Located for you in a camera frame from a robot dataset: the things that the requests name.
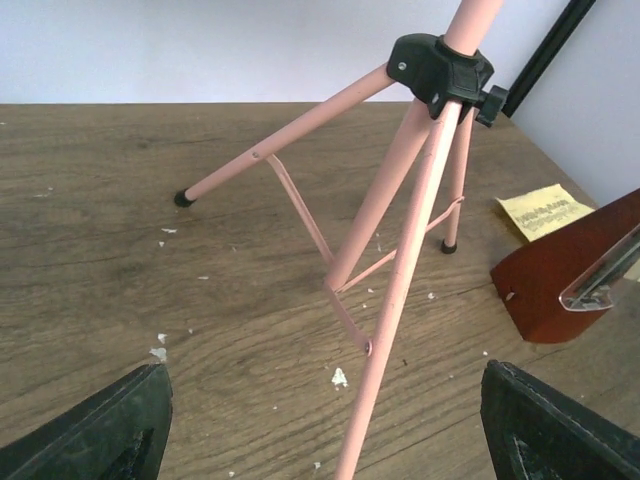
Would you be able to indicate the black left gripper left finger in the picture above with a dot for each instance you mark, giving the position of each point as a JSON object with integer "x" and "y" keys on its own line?
{"x": 120, "y": 432}

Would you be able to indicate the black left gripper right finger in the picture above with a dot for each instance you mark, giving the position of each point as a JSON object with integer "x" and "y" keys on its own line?
{"x": 534, "y": 431}

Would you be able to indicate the red-brown wooden metronome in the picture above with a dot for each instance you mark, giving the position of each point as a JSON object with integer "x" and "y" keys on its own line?
{"x": 530, "y": 280}

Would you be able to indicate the clear plastic metronome cover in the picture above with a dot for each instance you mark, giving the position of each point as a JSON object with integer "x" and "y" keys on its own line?
{"x": 604, "y": 283}

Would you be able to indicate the yellow sheet music page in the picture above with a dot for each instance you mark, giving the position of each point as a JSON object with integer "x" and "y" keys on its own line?
{"x": 543, "y": 211}

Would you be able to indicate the pink tripod music stand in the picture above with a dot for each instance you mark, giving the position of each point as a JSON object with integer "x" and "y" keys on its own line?
{"x": 420, "y": 182}

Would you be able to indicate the black frame post right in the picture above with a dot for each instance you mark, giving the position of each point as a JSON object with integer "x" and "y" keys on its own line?
{"x": 562, "y": 29}

